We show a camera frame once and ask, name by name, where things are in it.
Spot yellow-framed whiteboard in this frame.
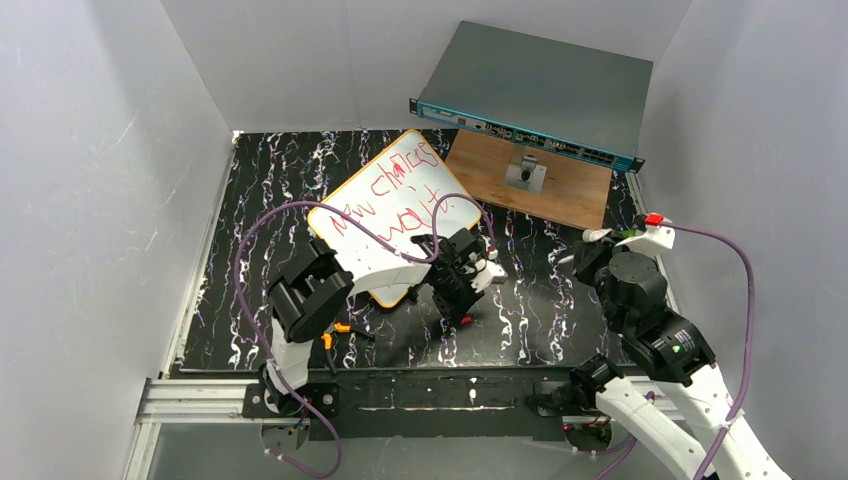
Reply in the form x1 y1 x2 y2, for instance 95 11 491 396
307 129 482 308

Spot wooden board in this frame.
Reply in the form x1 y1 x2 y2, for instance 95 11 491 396
446 130 612 229

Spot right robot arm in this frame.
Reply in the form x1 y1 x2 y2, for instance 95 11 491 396
526 232 788 479

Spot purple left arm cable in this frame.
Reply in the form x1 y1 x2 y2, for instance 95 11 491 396
234 193 498 480

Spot grey network switch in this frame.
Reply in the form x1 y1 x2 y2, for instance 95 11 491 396
409 20 653 173

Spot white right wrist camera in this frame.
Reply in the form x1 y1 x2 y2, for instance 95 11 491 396
616 226 676 258

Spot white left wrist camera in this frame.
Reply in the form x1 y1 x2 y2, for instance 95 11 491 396
471 259 508 292

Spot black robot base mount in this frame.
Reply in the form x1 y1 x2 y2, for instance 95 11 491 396
242 366 609 441

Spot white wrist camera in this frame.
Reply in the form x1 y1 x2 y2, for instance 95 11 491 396
616 226 676 258
471 259 508 292

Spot grey metal bracket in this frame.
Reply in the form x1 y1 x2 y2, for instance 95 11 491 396
504 154 547 194

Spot green and white tool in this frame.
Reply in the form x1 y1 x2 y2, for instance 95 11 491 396
581 228 643 243

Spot orange-handled pliers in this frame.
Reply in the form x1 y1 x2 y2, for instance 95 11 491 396
321 322 376 376

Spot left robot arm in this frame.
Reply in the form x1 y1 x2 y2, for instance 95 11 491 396
260 227 507 415

